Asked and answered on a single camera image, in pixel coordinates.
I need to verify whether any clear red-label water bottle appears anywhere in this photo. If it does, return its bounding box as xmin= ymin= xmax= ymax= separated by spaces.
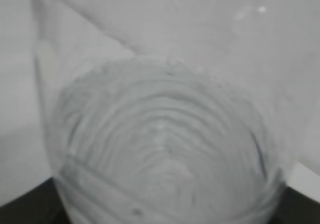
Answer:
xmin=32 ymin=0 xmax=320 ymax=223

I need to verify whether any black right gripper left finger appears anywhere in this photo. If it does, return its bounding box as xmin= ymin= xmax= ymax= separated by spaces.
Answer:
xmin=0 ymin=178 xmax=71 ymax=224

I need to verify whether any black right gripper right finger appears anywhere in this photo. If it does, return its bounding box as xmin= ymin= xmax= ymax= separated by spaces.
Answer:
xmin=269 ymin=187 xmax=320 ymax=224

